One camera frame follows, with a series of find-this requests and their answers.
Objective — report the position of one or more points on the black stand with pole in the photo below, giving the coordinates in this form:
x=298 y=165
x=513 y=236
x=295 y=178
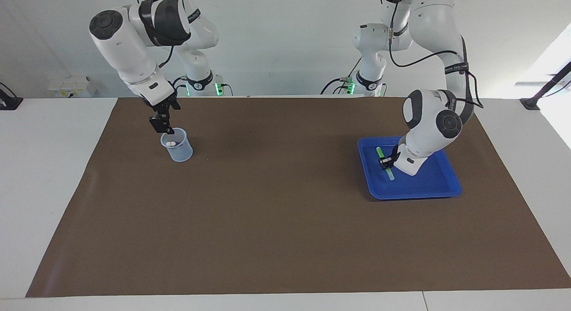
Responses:
x=533 y=102

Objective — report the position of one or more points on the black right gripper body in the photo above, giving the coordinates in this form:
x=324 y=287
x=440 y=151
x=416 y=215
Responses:
x=163 y=108

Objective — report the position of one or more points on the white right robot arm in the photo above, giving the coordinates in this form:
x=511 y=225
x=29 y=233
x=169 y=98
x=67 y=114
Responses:
x=125 y=47

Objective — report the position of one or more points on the white power strip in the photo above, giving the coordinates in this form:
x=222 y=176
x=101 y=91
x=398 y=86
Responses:
x=71 y=87

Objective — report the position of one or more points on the bright window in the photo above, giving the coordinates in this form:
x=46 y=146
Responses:
x=560 y=56

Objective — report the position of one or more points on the brown table mat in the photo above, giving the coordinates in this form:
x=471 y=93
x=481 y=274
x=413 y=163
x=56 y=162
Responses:
x=267 y=221

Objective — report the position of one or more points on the clear plastic cup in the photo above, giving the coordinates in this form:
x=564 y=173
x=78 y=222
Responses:
x=180 y=154

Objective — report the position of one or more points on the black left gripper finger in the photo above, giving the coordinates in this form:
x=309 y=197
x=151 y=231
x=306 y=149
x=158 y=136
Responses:
x=394 y=160
x=385 y=161

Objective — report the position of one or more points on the black table clamp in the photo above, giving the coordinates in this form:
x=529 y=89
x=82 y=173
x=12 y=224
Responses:
x=9 y=101

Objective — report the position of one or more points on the green pen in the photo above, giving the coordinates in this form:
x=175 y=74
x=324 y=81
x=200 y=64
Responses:
x=379 y=152

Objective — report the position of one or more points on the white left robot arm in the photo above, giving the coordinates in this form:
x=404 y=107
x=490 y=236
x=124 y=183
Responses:
x=432 y=128

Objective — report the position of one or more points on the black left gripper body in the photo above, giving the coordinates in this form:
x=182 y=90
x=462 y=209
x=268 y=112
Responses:
x=396 y=152

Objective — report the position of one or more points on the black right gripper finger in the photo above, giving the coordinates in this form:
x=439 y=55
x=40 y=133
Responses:
x=157 y=125
x=171 y=126

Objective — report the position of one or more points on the blue plastic tray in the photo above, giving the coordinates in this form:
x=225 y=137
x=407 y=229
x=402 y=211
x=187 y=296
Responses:
x=428 y=186

